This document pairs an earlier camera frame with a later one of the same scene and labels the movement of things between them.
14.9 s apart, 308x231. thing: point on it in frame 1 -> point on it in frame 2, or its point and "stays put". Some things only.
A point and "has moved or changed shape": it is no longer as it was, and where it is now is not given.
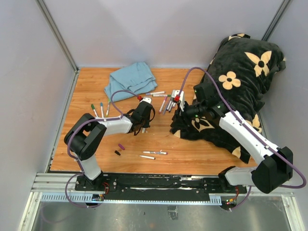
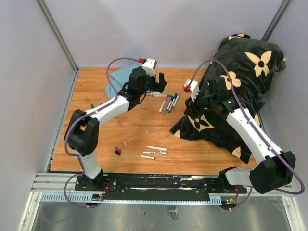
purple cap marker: (156, 152) stays put
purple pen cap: (121, 146) has moved or changed shape
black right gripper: (178, 118) -> (191, 107)
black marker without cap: (147, 157) stays put
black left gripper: (147, 124) -> (160, 86)
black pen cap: (117, 152) stays put
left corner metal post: (60, 41) stays put
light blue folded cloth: (136, 78) stays put
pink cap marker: (161, 107) stays put
